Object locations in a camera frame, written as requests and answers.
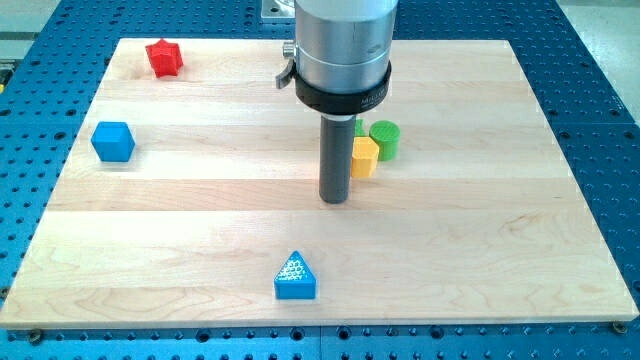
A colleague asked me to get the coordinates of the red star block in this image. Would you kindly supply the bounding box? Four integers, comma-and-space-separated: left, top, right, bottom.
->
145, 39, 183, 78

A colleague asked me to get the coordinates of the green block behind rod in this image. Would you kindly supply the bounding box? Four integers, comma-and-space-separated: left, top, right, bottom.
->
354, 118, 367, 137

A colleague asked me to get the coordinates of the blue triangle block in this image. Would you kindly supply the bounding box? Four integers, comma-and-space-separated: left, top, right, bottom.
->
274, 251, 317, 300

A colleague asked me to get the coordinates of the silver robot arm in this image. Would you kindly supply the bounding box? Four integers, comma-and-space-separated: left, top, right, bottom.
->
276, 0, 398, 116

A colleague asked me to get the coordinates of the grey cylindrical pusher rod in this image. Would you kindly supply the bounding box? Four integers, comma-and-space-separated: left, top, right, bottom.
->
319, 114, 356, 204

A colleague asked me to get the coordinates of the yellow block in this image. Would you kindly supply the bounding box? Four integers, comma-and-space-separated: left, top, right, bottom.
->
351, 137, 379, 178

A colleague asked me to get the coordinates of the green cylinder block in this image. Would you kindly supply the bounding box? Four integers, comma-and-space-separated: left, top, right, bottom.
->
369, 120, 401, 161

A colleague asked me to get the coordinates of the blue hexagon block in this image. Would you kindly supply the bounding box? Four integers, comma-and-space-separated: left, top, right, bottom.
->
91, 121, 135, 162

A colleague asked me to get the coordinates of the wooden board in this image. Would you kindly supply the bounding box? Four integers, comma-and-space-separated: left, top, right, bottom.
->
1, 38, 638, 329

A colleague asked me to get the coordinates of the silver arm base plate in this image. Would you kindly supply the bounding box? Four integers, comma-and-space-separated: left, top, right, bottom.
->
260, 0, 295, 22

